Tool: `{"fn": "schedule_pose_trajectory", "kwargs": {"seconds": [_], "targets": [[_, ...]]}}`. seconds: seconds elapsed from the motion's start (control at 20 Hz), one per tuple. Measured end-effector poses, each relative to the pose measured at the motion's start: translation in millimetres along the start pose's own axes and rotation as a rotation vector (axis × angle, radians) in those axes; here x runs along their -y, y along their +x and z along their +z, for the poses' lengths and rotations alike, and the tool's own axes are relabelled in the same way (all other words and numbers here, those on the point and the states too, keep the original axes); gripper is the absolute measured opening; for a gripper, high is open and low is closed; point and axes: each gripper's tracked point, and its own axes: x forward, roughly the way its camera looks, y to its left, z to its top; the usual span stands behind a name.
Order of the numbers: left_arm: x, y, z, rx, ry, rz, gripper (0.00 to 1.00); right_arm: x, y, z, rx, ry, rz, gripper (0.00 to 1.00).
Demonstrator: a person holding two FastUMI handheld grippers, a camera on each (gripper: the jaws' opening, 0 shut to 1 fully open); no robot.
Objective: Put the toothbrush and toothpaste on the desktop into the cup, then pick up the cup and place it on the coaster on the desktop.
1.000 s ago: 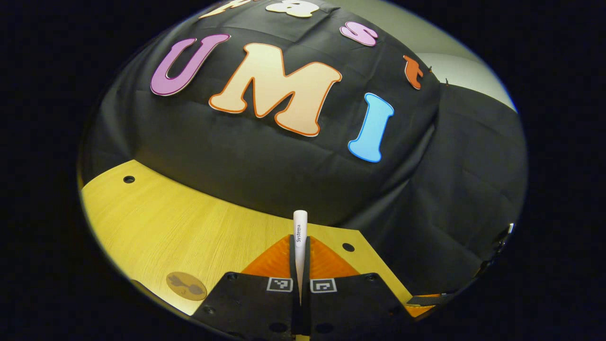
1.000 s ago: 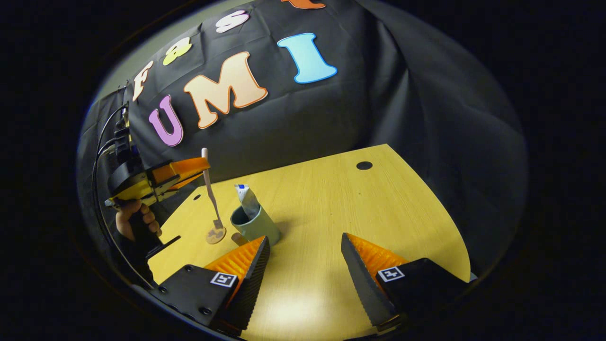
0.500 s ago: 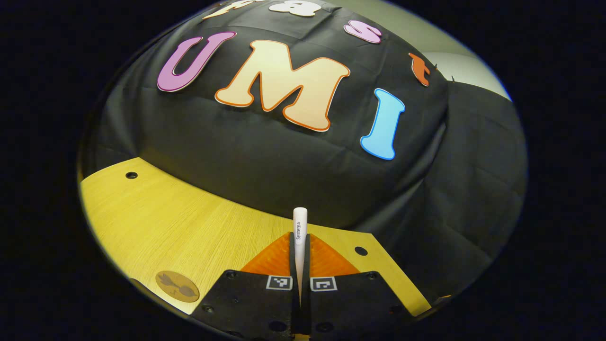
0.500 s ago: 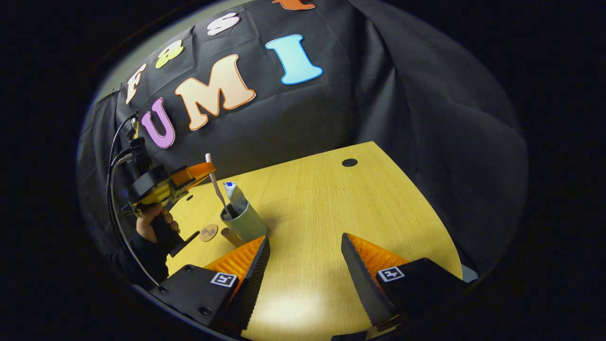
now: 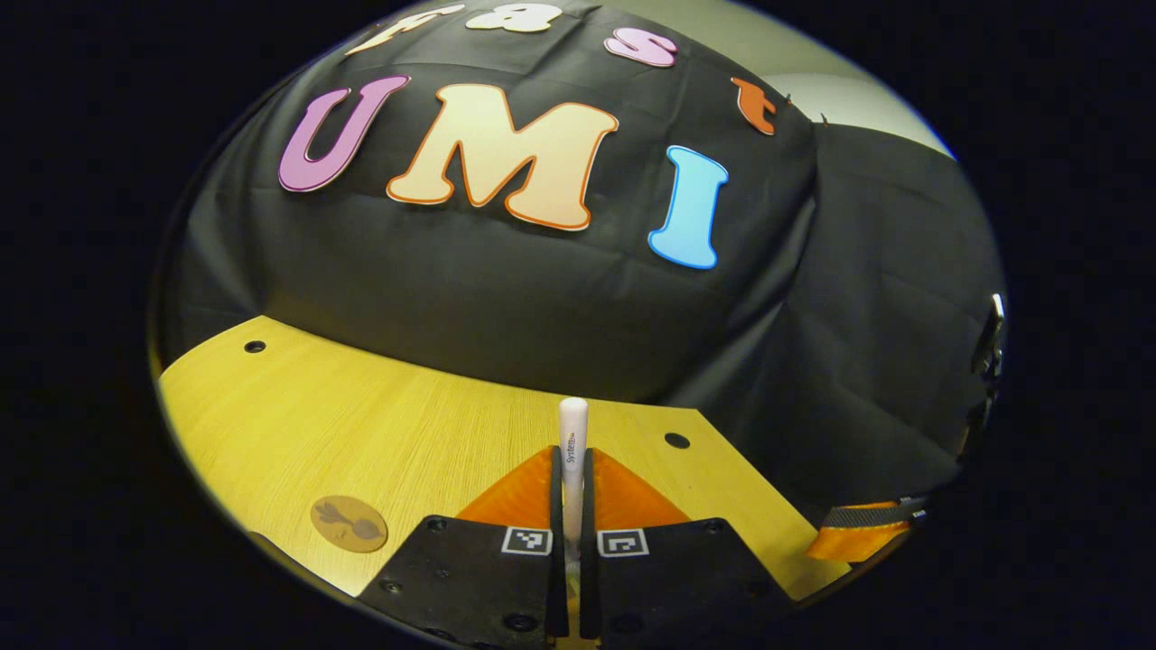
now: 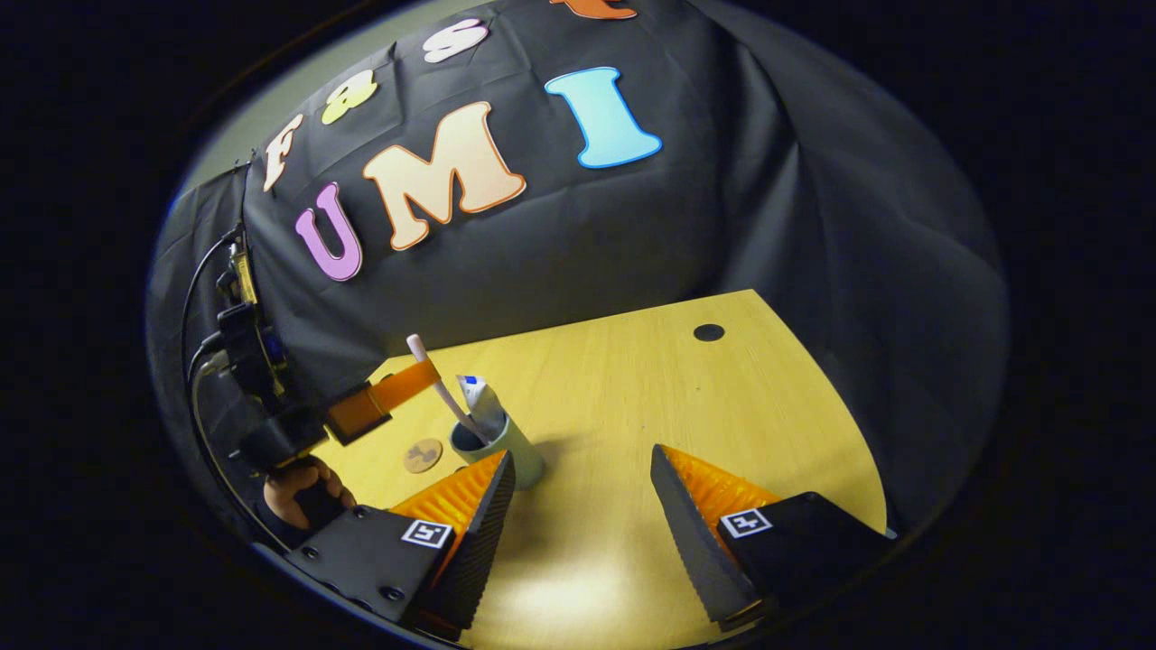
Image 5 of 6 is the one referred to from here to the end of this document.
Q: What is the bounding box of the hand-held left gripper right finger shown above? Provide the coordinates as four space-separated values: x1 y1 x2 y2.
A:
581 449 796 646

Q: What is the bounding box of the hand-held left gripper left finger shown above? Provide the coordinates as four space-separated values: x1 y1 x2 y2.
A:
357 445 570 650

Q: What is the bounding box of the round brown cork coaster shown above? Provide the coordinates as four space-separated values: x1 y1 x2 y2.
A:
310 495 389 553

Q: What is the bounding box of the pale pink toothbrush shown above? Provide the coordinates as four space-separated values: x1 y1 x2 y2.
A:
558 397 590 601

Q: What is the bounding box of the black backdrop cloth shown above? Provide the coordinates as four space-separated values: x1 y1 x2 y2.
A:
158 0 1008 526

